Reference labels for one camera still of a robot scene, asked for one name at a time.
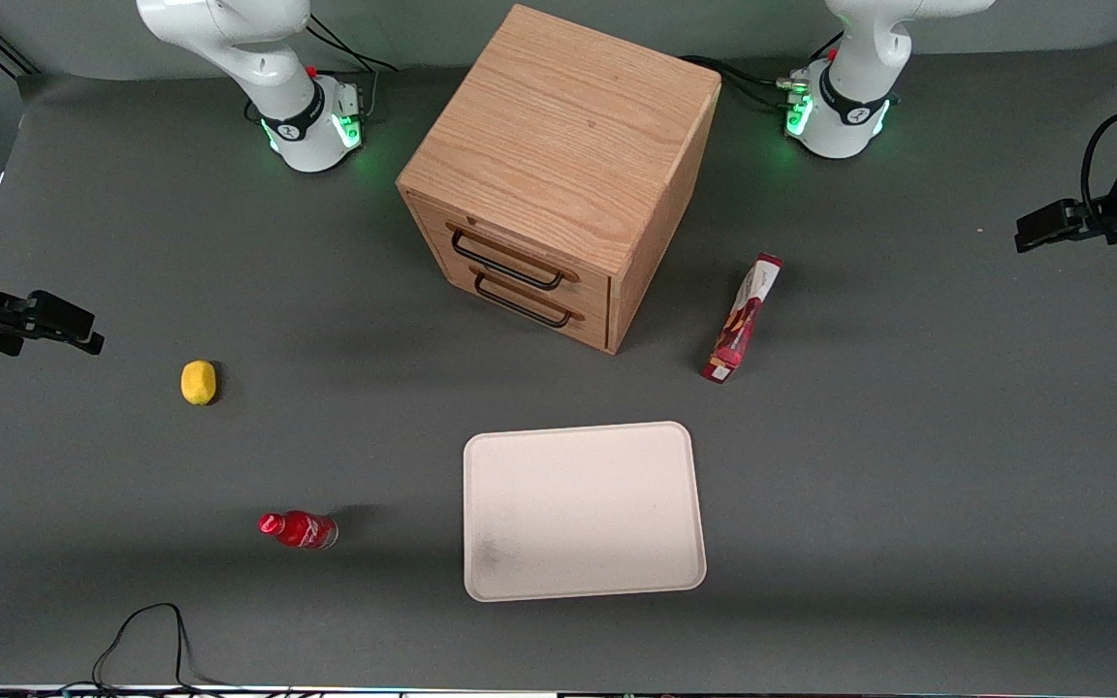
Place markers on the beige plastic tray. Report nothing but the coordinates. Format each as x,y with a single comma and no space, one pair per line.
578,514

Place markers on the red soda bottle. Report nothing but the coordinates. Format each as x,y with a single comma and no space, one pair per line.
302,530

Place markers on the dark grey table mat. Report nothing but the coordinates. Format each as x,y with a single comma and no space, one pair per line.
326,456

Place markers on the yellow lemon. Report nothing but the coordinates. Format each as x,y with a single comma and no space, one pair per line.
198,383

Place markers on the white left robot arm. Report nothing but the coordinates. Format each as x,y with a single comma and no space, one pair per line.
854,107

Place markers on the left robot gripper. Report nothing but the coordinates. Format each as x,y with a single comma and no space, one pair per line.
1108,217

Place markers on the wooden drawer front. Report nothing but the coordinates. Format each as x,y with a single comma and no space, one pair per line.
592,325
588,281

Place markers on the black metal frame bar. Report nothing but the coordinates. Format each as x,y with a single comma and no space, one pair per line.
14,53

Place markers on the wooden drawer cabinet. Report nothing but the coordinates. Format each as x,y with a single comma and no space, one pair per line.
568,126

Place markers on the red cookie box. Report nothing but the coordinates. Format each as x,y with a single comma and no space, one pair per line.
743,320

